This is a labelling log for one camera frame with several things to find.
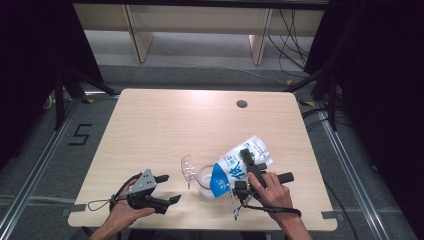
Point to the translucent plastic spoon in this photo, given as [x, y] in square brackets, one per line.
[188, 168]

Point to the aluminium floor rail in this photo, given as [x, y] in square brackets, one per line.
[36, 166]
[353, 173]

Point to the yellow black hazard tape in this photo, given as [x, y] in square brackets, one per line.
[88, 100]
[306, 103]

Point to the clear glass cup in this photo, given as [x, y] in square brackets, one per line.
[204, 181]

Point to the black curtain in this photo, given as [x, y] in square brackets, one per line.
[383, 83]
[30, 50]

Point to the black metal stand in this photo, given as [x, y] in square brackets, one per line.
[71, 86]
[325, 86]

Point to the grey tape strip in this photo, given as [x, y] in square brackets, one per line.
[329, 215]
[77, 208]

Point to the light wooden desk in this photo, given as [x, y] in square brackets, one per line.
[200, 20]

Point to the white and blue milk pouch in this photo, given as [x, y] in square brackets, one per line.
[226, 170]

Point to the person's right hand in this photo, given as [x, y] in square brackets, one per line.
[275, 196]

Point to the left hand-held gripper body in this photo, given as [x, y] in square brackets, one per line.
[141, 185]

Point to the person's left hand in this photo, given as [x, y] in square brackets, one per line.
[121, 213]

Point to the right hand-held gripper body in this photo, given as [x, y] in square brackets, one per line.
[240, 188]

